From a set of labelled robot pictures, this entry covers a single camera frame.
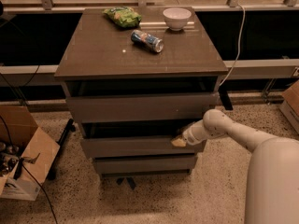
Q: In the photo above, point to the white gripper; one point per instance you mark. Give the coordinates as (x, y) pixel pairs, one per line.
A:
(189, 136)

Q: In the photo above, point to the drawer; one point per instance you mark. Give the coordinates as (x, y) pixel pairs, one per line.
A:
(141, 107)
(145, 164)
(135, 138)

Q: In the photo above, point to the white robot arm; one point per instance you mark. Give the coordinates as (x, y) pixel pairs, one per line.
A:
(272, 193)

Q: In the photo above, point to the dark brown drawer cabinet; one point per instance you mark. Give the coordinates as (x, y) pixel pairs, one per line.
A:
(101, 60)

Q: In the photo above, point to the blue soda can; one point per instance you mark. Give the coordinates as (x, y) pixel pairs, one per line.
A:
(151, 42)

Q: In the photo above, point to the black stand leg left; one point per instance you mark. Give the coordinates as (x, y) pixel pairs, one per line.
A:
(69, 128)

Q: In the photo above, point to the cardboard box on right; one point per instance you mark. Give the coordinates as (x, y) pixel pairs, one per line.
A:
(290, 105)

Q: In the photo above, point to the cardboard box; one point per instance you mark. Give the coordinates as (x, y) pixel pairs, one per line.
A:
(290, 105)
(19, 128)

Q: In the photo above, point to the white bowl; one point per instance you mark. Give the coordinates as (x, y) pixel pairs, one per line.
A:
(176, 18)

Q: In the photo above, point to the green snack bag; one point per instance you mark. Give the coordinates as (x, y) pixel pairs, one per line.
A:
(125, 17)

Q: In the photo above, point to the cardboard box on left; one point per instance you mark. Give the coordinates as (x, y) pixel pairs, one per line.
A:
(19, 128)

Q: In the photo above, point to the metal parts in box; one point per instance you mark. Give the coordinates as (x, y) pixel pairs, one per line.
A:
(9, 156)

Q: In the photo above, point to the black bracket behind cabinet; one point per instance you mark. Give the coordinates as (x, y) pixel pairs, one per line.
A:
(225, 99)

